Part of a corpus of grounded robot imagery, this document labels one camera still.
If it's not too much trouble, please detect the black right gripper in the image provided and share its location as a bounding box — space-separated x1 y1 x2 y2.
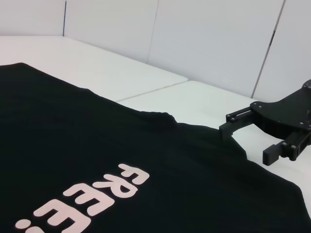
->
218 83 311 167

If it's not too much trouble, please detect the black shirt with FREE! print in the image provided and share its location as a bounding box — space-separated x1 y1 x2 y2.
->
0 62 311 233

